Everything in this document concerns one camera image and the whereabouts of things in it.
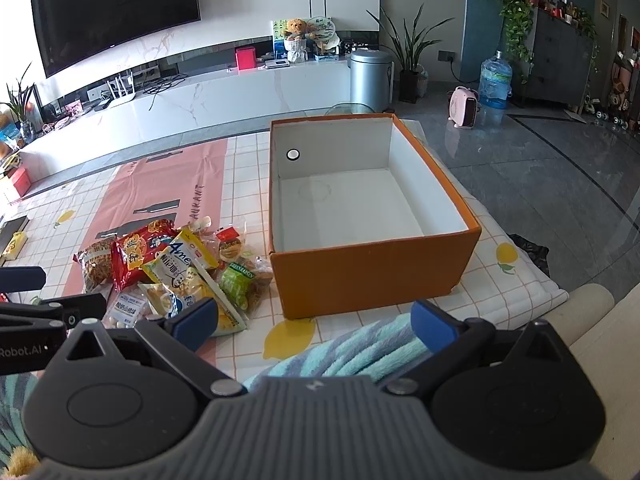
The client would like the yellow white snack bag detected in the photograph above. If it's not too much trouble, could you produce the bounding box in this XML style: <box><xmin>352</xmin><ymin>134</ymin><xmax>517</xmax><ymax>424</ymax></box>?
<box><xmin>140</xmin><ymin>226</ymin><xmax>246</xmax><ymax>337</ymax></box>

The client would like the green snack packet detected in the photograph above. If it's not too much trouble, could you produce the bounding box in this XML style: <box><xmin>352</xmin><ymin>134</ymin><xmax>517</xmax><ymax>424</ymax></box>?
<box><xmin>217</xmin><ymin>256</ymin><xmax>273</xmax><ymax>314</ymax></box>

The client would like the brown fries snack bag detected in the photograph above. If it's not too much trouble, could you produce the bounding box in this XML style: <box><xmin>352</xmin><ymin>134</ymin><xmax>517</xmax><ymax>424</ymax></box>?
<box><xmin>74</xmin><ymin>236</ymin><xmax>115</xmax><ymax>294</ymax></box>

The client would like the red noodle snack bag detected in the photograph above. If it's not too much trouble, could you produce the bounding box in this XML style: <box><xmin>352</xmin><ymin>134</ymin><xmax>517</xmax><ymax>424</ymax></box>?
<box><xmin>111</xmin><ymin>219</ymin><xmax>178</xmax><ymax>292</ymax></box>

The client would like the small red-top snack packet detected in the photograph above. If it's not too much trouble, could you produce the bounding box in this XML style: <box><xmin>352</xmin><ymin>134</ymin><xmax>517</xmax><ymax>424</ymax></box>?
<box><xmin>214</xmin><ymin>224</ymin><xmax>246</xmax><ymax>263</ymax></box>

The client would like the yellow tissue pack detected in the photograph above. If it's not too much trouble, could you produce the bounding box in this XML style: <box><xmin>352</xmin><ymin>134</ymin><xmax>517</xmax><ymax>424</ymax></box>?
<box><xmin>1</xmin><ymin>231</ymin><xmax>28</xmax><ymax>261</ymax></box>

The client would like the black book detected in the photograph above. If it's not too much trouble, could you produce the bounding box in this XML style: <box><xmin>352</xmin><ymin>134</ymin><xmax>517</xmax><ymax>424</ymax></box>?
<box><xmin>0</xmin><ymin>216</ymin><xmax>29</xmax><ymax>252</ymax></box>

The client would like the white blue snack packet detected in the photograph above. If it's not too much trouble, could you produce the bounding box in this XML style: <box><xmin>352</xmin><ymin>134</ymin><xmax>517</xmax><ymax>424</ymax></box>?
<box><xmin>103</xmin><ymin>292</ymin><xmax>150</xmax><ymax>328</ymax></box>

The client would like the lemon checkered tablecloth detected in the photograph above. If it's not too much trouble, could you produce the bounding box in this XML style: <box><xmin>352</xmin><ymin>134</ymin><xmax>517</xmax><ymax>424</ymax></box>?
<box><xmin>1</xmin><ymin>132</ymin><xmax>570</xmax><ymax>382</ymax></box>

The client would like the teal striped towel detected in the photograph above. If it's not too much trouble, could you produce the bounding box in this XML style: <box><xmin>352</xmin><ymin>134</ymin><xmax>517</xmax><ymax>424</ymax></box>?
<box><xmin>1</xmin><ymin>314</ymin><xmax>432</xmax><ymax>477</ymax></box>

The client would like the red white storage box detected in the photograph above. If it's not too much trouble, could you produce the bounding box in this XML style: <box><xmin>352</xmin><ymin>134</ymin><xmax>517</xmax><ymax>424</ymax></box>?
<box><xmin>6</xmin><ymin>166</ymin><xmax>32</xmax><ymax>200</ymax></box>

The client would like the black plastic bag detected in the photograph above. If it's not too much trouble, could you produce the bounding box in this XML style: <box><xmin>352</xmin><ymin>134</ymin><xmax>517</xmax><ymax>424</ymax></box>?
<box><xmin>509</xmin><ymin>234</ymin><xmax>550</xmax><ymax>276</ymax></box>

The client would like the orange cardboard box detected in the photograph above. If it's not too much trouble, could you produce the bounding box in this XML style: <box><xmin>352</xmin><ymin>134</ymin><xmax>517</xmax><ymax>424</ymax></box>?
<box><xmin>268</xmin><ymin>114</ymin><xmax>482</xmax><ymax>320</ymax></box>

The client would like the orchid plant in vase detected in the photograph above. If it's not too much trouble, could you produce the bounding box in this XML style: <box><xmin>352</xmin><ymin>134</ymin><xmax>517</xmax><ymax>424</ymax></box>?
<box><xmin>1</xmin><ymin>64</ymin><xmax>36</xmax><ymax>145</ymax></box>

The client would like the white wifi router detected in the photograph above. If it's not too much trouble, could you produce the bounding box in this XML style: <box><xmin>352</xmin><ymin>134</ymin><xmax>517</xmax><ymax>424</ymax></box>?
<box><xmin>106</xmin><ymin>70</ymin><xmax>137</xmax><ymax>107</ymax></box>

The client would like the pink small heater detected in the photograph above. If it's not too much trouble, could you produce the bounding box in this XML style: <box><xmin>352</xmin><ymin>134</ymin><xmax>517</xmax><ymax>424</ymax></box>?
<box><xmin>448</xmin><ymin>86</ymin><xmax>478</xmax><ymax>129</ymax></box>

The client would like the blue water jug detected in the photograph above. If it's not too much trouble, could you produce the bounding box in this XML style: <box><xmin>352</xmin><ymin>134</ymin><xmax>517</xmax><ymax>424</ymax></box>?
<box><xmin>478</xmin><ymin>50</ymin><xmax>512</xmax><ymax>110</ymax></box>

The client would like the potted snake plant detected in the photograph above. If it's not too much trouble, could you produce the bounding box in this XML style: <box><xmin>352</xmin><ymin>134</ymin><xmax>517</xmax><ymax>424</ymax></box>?
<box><xmin>367</xmin><ymin>4</ymin><xmax>454</xmax><ymax>104</ymax></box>

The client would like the white tv console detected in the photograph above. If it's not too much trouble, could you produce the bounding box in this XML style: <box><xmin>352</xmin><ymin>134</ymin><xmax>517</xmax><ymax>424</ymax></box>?
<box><xmin>21</xmin><ymin>61</ymin><xmax>350</xmax><ymax>181</ymax></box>

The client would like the black television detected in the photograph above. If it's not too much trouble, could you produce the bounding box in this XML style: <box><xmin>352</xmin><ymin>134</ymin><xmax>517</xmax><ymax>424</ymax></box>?
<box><xmin>30</xmin><ymin>0</ymin><xmax>201</xmax><ymax>77</ymax></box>

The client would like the silver trash can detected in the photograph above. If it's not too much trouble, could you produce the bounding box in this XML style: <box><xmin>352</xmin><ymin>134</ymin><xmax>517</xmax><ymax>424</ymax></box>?
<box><xmin>347</xmin><ymin>49</ymin><xmax>395</xmax><ymax>113</ymax></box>

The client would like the red box on console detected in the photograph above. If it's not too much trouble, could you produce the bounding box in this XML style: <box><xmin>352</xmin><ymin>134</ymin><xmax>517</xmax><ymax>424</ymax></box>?
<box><xmin>234</xmin><ymin>47</ymin><xmax>257</xmax><ymax>72</ymax></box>

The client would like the dark cabinet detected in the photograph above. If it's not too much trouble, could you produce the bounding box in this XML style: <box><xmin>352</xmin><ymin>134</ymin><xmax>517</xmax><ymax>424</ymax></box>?
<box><xmin>521</xmin><ymin>10</ymin><xmax>593</xmax><ymax>106</ymax></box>

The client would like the teddy bear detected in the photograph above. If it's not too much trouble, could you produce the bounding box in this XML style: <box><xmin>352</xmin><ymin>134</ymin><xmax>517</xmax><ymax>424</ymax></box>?
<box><xmin>284</xmin><ymin>18</ymin><xmax>316</xmax><ymax>64</ymax></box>

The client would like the hanging pothos plant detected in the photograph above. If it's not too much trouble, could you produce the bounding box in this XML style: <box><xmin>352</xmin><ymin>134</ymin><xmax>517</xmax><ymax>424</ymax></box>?
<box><xmin>447</xmin><ymin>0</ymin><xmax>551</xmax><ymax>84</ymax></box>

